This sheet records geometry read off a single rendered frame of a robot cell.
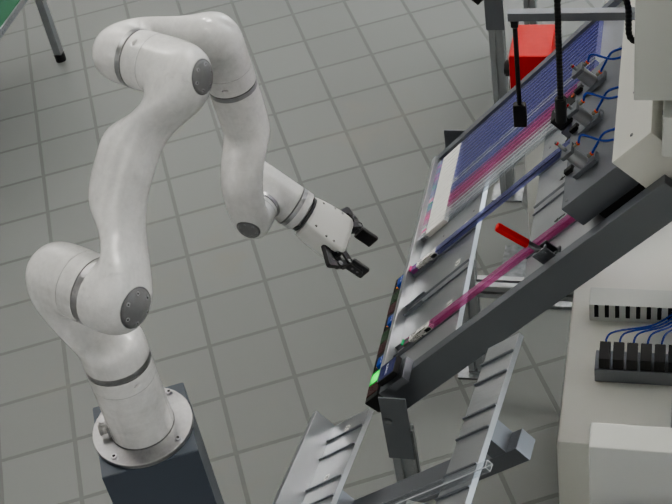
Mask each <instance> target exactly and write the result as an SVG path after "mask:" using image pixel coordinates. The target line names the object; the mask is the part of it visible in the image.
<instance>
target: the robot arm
mask: <svg viewBox="0 0 672 504"><path fill-rule="evenodd" d="M92 58H93V62H94V64H95V66H96V68H97V70H98V71H99V72H100V73H101V74H102V75H103V76H104V77H105V78H107V79H109V80H111V81H112V82H115V83H117V84H120V85H123V86H126V87H129V88H133V89H136V90H139V91H143V92H144V96H143V99H142V101H141V103H140V104H139V105H138V106H137V107H136V108H135V109H134V110H133V111H132V112H131V113H130V114H128V115H127V116H125V117H124V118H122V119H120V120H118V121H117V122H115V123H114V124H112V125H111V126H110V127H109V128H108V129H107V130H106V131H105V133H104V134H103V136H102V138H101V140H100V143H99V146H98V149H97V153H96V156H95V160H94V164H93V167H92V172H91V177H90V182H89V192H88V198H89V207H90V211H91V214H92V217H93V219H94V221H95V224H96V226H97V229H98V233H99V238H100V248H101V250H100V254H99V253H97V252H95V251H92V250H90V249H87V248H85V247H82V246H79V245H76V244H73V243H69V242H52V243H48V244H46V245H44V246H42V247H41V248H39V249H38V250H37V251H36V252H35V253H34V254H33V255H32V257H31V258H30V260H29V262H28V264H27V267H26V273H25V280H26V287H27V291H28V294H29V296H30V299H31V301H32V303H33V304H34V306H35V308H36V309H37V311H38V312H39V313H40V315H41V316H42V317H43V319H44V320H45V321H46V322H47V323H48V324H49V326H50V327H51V328H52V329H53V330H54V331H55V332H56V333H57V334H58V335H59V337H60V338H61V339H62V340H63V341H64V342H65V343H66V344H67V345H68V346H69V347H70V348H71V349H72V350H73V351H74V352H75V353H76V354H77V356H78V357H79V359H80V361H81V363H82V366H83V369H84V371H85V373H86V376H87V378H88V380H89V383H90V385H91V388H92V390H93V393H94V395H95V398H96V400H97V402H98V405H99V407H100V410H101V413H100V415H99V416H98V418H97V420H96V422H95V425H94V428H93V443H94V446H95V448H96V450H97V452H98V454H99V455H100V456H101V458H102V459H103V460H105V461H106V462H108V463H109V464H111V465H114V466H116V467H120V468H125V469H138V468H145V467H149V466H153V465H155V464H158V463H160V462H162V461H164V460H166V459H168V458H169V457H171V456H172V455H174V454H175V453H176V452H177V451H178V450H179V449H180V448H181V447H182V446H183V445H184V444H185V443H186V441H187V440H188V438H189V436H190V434H191V431H192V428H193V422H194V418H193V412H192V409H191V406H190V404H189V403H188V401H187V400H186V398H184V397H183V396H182V395H181V394H180V393H178V392H176V391H174V390H172V389H169V388H164V386H163V384H162V381H161V378H160V375H159V372H158V370H157V367H156V364H155V361H154V358H153V355H152V353H151V350H150V347H149V344H148V342H147V339H146V337H145V334H144V332H143V330H142V329H141V327H140V325H141V324H142V323H143V321H144V320H145V318H146V316H147V315H148V312H149V310H150V307H151V303H152V295H153V283H152V273H151V265H150V258H149V252H148V245H147V238H146V207H147V200H148V195H149V191H150V187H151V183H152V180H153V176H154V172H155V169H156V165H157V162H158V159H159V156H160V153H161V151H162V149H163V147H164V146H165V144H166V142H167V141H168V139H169V138H170V137H171V136H172V134H173V133H174V132H175V131H176V130H177V129H178V128H179V127H181V126H182V125H183V124H184V123H185V122H186V121H187V120H189V119H190V118H191V117H192V116H194V115H195V114H196V113H197V112H198V111H199V110H200V109H201V108H202V106H203V105H204V103H205V102H206V100H207V98H208V96H209V95H210V98H211V100H212V103H213V106H214V109H215V111H216V114H217V117H218V120H219V122H220V125H221V128H222V131H223V136H224V141H223V149H222V158H221V187H222V193H223V197H224V201H225V204H226V207H227V210H228V213H229V215H230V218H231V220H232V222H233V224H234V226H235V227H236V229H237V230H238V231H239V232H240V233H241V234H242V235H243V236H245V237H247V238H250V239H258V238H261V237H263V236H264V235H265V234H266V233H267V232H268V231H269V229H270V228H271V226H272V224H273V222H274V219H275V220H276V221H278V222H279V223H281V224H282V225H284V226H285V227H287V228H288V229H294V230H295V231H296V232H295V234H296V235H297V236H298V237H299V238H300V239H301V240H302V241H303V242H304V243H305V244H307V245H308V246H309V247H310V248H311V249H313V250H314V251H315V252H316V253H318V254H319V255H321V256H322V257H323V258H324V260H325V264H326V266H327V267H328V268H334V269H337V270H338V269H342V270H344V269H347V270H348V271H350V272H351V273H353V274H354V275H356V276H357V277H359V278H362V277H363V276H364V275H365V274H367V273H368V272H369V267H367V266H366V265H364V264H363V263H361V262H360V261H358V260H357V259H355V258H354V259H353V260H352V259H351V257H350V255H349V254H348V252H347V251H346V248H347V246H348V242H349V239H350V236H351V234H355V235H354V237H355V238H356V239H358V240H359V241H361V242H362V243H364V244H365V245H367V246H368V247H370V246H371V245H372V244H374V243H375V242H376V241H377V240H378V236H376V235H375V234H373V233H372V232H370V231H369V230H367V229H366V228H365V227H363V224H362V223H361V222H359V220H358V218H357V216H356V215H354V214H353V212H352V211H351V209H350V208H349V207H345V208H343V209H341V210H339V209H338V208H336V207H334V206H332V205H331V204H329V203H327V202H325V201H323V200H321V199H318V198H316V197H314V194H313V193H311V192H310V191H308V190H307V189H305V188H304V187H302V186H301V185H299V184H298V183H296V182H295V181H293V180H292V179H290V178H289V177H288V176H286V175H285V174H283V173H282V172H280V171H279V170H277V169H276V168H274V167H273V166H271V165H270V164H268V163H267V162H266V161H265V156H266V150H267V146H268V141H269V135H270V124H269V119H268V115H267V112H266V109H265V105H264V102H263V98H262V95H261V92H260V88H259V85H258V81H257V78H256V75H255V72H254V68H253V65H252V62H251V59H250V55H249V52H248V49H247V46H246V43H245V39H244V37H243V34H242V32H241V30H240V28H239V27H238V25H237V24H236V23H235V21H234V20H233V19H232V18H230V17H229V16H227V15H226V14H224V13H221V12H215V11H209V12H202V13H197V14H191V15H183V16H153V17H138V18H131V19H126V20H123V21H119V22H117V23H114V24H112V25H110V26H108V27H106V28H105V29H104V30H102V31H101V32H100V33H99V34H98V36H97V37H96V39H95V41H94V44H93V48H92ZM338 251H340V252H338ZM342 255H343V257H344V260H342V258H341V257H340V256H342Z"/></svg>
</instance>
